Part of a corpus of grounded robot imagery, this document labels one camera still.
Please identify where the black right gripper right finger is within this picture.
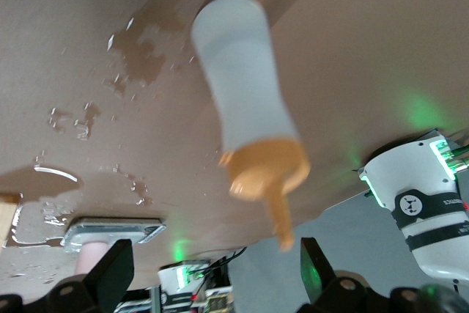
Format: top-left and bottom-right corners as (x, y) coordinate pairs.
(299, 237), (441, 313)

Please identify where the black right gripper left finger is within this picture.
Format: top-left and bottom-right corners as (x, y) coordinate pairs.
(0, 238), (135, 313)

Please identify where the pink plastic cup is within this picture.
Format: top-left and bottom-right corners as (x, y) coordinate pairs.
(75, 241), (111, 276)

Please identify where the translucent sauce bottle orange cap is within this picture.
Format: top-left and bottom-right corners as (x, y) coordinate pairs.
(190, 0), (311, 254)

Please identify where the silver digital kitchen scale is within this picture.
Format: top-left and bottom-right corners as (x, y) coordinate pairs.
(59, 216), (168, 254)

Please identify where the wooden cutting board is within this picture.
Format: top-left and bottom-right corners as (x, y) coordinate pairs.
(0, 192), (21, 248)

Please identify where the brown table cover mat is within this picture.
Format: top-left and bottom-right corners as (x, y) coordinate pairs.
(0, 0), (469, 292)

